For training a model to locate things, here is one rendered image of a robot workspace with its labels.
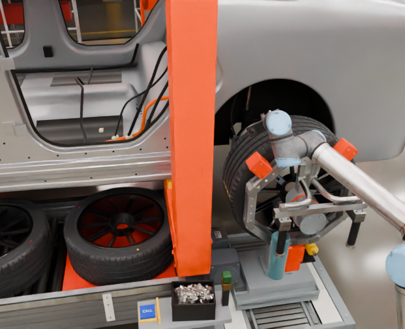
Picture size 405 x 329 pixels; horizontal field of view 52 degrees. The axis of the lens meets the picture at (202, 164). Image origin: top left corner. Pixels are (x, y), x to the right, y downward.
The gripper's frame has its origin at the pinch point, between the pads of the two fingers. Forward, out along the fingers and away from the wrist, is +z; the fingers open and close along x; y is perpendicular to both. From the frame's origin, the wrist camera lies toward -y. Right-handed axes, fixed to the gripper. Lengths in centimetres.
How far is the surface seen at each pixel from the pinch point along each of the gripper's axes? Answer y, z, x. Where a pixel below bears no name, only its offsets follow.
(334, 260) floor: 11, 86, -112
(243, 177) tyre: -19.3, 1.3, -19.3
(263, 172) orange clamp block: -10.0, -8.1, -19.5
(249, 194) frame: -20.2, -4.4, -26.7
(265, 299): -38, 35, -94
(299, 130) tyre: 13.8, 3.6, -10.9
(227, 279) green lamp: -45, -13, -56
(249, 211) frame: -23.6, 0.2, -34.8
